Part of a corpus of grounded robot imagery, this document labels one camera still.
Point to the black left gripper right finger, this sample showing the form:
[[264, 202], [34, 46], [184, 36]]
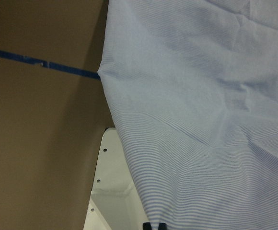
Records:
[[162, 226]]

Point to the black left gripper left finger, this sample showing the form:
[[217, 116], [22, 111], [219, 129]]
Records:
[[146, 226]]

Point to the light blue striped shirt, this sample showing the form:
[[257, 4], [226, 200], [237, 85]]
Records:
[[192, 87]]

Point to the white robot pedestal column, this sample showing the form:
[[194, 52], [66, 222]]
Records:
[[114, 202]]

